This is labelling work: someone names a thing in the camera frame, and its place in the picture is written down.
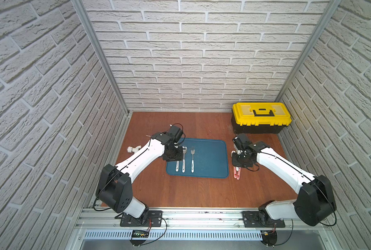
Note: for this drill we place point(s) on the pink strawberry handle spoon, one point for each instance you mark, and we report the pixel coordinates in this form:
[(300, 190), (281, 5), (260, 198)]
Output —
[(235, 172)]

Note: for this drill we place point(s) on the white handle fork black print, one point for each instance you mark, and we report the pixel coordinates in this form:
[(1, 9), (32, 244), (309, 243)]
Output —
[(192, 160)]

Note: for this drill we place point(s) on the pink strawberry handle fork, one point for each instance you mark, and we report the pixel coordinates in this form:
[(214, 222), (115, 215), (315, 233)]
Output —
[(237, 173)]

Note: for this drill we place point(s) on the right black controller board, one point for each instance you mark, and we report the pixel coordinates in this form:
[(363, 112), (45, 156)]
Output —
[(269, 238)]

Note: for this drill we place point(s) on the black controller board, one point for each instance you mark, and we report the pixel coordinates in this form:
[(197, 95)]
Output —
[(138, 237), (269, 238)]

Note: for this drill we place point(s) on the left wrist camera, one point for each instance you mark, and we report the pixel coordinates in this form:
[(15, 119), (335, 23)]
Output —
[(175, 132)]

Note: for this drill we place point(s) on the right aluminium corner post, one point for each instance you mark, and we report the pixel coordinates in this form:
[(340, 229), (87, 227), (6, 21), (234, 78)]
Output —
[(311, 42)]

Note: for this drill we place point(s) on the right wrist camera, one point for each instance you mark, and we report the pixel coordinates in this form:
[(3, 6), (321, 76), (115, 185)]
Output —
[(241, 142)]

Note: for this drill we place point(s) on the yellow and black toolbox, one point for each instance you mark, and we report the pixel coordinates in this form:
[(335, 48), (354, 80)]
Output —
[(259, 118)]

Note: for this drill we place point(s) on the white plastic pipe fitting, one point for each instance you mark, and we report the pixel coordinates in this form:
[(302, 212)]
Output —
[(131, 149)]

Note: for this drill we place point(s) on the aluminium front rail frame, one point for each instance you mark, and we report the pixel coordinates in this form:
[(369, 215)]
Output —
[(196, 224)]

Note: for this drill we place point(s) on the aluminium corner post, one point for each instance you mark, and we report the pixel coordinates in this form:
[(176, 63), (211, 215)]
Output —
[(89, 29), (311, 42)]

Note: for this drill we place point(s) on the left aluminium corner post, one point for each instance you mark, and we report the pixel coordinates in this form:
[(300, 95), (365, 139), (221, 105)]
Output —
[(89, 29)]

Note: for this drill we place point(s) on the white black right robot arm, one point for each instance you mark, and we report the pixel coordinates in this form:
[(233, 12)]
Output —
[(315, 198)]

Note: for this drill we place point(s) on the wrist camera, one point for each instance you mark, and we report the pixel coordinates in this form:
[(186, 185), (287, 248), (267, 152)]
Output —
[(175, 132), (241, 142)]

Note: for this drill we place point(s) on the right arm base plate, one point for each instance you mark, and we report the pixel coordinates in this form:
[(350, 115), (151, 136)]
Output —
[(260, 219)]

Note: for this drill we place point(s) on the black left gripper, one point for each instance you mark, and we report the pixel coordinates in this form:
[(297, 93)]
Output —
[(172, 154)]

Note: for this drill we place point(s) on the white red-dotted handle spoon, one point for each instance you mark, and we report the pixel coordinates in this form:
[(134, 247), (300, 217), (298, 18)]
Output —
[(184, 150)]

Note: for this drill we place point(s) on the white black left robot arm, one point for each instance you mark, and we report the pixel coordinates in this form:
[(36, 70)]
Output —
[(115, 184)]

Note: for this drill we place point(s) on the teal plastic tray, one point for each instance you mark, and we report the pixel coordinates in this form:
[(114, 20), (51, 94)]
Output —
[(211, 160)]

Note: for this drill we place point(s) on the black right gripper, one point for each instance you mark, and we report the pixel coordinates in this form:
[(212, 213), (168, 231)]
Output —
[(234, 162)]

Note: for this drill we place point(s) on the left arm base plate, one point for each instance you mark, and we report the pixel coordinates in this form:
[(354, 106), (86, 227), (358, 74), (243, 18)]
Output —
[(150, 218)]

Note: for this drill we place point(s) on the left black controller board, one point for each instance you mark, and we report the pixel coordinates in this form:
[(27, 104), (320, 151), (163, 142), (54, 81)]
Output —
[(138, 237)]

